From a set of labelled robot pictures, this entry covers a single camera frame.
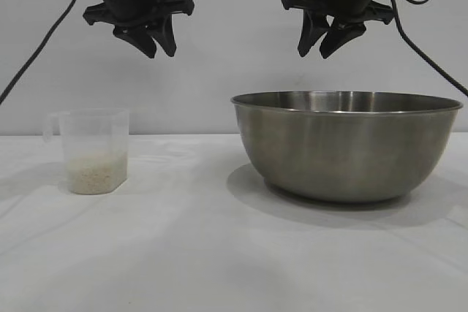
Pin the white rice grains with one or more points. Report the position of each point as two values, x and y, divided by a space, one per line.
97 175

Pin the clear plastic measuring cup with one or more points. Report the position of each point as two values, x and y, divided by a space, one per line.
91 133

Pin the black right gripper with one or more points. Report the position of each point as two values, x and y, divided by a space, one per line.
351 1

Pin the stainless steel mixing bowl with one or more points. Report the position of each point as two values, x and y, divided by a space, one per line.
347 151

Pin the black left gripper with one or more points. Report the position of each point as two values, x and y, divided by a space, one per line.
128 5

